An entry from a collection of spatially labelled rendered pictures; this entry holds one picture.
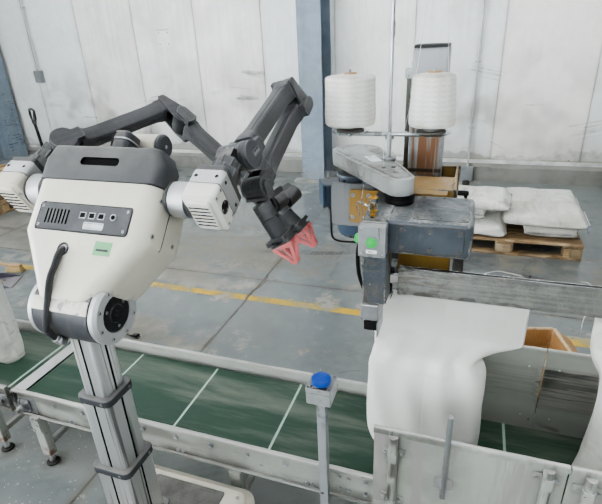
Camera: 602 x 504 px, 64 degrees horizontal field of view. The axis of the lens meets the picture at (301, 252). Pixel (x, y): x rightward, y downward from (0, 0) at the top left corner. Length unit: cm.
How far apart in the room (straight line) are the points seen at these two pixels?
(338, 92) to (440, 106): 31
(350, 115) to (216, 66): 581
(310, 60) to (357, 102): 472
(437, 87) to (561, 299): 72
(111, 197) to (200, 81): 623
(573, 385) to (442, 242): 91
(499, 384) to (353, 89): 123
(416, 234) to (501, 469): 71
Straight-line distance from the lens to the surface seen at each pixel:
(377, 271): 140
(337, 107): 156
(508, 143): 655
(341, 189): 175
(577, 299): 161
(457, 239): 134
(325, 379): 150
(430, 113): 153
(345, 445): 197
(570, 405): 211
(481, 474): 160
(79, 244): 128
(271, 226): 136
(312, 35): 624
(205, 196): 113
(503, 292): 158
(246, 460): 201
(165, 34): 766
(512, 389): 206
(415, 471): 164
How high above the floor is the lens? 181
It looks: 24 degrees down
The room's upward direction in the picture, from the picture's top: 3 degrees counter-clockwise
